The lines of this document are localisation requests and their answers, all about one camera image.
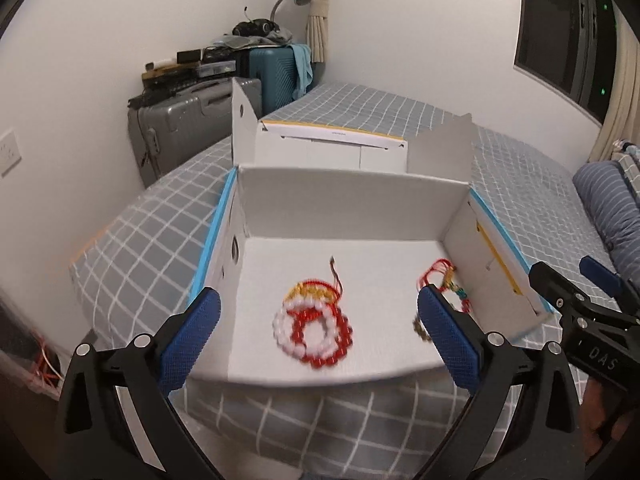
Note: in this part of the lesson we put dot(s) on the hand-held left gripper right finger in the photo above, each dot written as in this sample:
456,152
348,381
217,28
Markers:
445,340

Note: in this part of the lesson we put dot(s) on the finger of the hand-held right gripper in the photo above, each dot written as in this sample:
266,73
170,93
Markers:
595,355
602,275

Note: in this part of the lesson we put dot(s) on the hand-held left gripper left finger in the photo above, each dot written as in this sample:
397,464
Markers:
192,340

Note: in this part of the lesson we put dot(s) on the white cardboard box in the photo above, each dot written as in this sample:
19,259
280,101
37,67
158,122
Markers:
350,195

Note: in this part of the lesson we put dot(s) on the person's right hand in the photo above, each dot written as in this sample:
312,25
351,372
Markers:
597,410

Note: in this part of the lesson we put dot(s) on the blue striped pillow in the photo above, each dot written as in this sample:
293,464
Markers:
607,200

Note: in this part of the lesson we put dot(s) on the grey checked folded quilt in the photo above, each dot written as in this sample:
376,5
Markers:
627,149

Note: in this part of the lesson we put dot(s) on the grey checked bed sheet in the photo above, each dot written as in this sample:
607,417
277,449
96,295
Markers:
520,175

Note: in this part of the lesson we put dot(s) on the beige curtain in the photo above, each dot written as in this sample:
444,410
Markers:
319,10
622,110

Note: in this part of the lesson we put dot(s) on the grey suitcase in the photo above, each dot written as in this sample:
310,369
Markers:
185,125

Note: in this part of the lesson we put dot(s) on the dark window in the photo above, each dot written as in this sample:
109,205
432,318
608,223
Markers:
560,25

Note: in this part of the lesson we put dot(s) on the stack of flat boxes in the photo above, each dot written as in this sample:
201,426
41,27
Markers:
190,67

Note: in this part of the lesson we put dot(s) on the teal suitcase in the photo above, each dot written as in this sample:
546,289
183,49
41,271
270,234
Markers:
272,77

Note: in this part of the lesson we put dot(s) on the teal cloth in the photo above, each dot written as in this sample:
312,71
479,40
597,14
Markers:
302,67

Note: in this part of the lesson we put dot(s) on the grey crumpled cloth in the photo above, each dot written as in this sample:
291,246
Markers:
260,41

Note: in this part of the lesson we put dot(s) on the white wall socket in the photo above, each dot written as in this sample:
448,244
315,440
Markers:
7,152

